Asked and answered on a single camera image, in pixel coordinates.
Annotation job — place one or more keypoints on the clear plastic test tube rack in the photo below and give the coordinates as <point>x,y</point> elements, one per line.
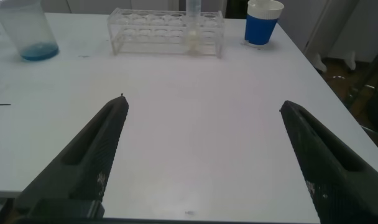
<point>164,46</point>

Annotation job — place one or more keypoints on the test tube with white pigment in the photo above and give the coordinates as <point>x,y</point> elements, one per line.
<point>192,40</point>

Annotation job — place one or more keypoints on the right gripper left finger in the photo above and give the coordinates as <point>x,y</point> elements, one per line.
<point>83,161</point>

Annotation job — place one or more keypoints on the white folding screen panel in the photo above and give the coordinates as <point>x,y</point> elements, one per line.
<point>297,18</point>
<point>363,25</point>

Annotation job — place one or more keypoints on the clear glass beaker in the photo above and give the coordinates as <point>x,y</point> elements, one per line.
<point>36,51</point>

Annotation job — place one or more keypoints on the blue paper cup white rim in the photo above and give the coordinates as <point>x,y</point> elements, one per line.
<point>259,29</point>

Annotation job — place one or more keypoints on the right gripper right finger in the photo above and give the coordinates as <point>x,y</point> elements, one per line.
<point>338,174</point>

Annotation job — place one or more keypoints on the white screen foot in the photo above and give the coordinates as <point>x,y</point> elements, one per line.
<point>319,63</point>

